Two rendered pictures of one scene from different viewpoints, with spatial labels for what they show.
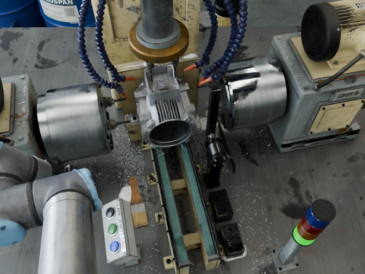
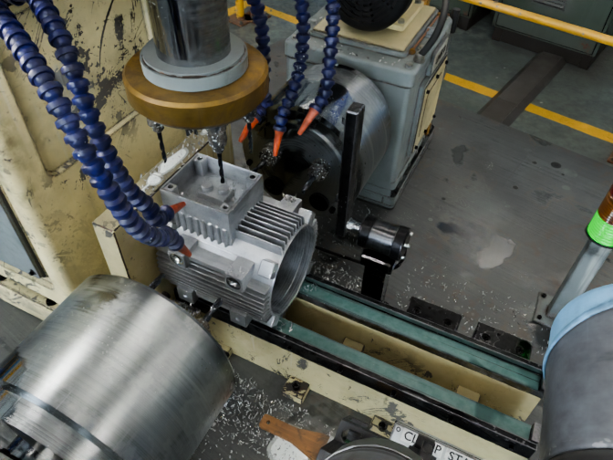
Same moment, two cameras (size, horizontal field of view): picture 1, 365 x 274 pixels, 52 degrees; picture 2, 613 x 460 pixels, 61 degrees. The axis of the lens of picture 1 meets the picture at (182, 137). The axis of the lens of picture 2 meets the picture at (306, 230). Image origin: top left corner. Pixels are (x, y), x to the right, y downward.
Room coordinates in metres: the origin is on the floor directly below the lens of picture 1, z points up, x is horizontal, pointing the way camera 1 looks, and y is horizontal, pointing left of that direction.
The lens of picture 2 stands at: (0.38, 0.46, 1.66)
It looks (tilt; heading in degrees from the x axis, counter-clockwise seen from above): 46 degrees down; 308
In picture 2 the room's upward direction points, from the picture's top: 2 degrees clockwise
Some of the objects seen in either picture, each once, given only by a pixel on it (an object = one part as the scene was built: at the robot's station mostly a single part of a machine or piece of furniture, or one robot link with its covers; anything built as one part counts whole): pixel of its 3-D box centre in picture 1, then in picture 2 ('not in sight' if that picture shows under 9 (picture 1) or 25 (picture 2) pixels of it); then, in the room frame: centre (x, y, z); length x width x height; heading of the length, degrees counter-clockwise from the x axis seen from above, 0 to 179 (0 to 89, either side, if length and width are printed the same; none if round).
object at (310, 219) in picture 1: (320, 214); not in sight; (0.37, -0.35, 1.19); 0.06 x 0.06 x 0.04
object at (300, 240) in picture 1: (305, 232); (610, 225); (0.37, -0.35, 1.05); 0.06 x 0.06 x 0.04
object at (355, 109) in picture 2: (212, 114); (348, 175); (0.73, -0.10, 1.12); 0.04 x 0.03 x 0.26; 13
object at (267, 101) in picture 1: (253, 91); (325, 132); (0.90, -0.26, 1.04); 0.41 x 0.25 x 0.25; 103
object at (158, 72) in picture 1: (161, 85); (214, 199); (0.87, 0.07, 1.11); 0.12 x 0.11 x 0.07; 13
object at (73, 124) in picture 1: (63, 124); (85, 429); (0.75, 0.41, 1.04); 0.37 x 0.25 x 0.25; 103
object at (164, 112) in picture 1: (164, 111); (240, 248); (0.83, 0.06, 1.02); 0.20 x 0.19 x 0.19; 13
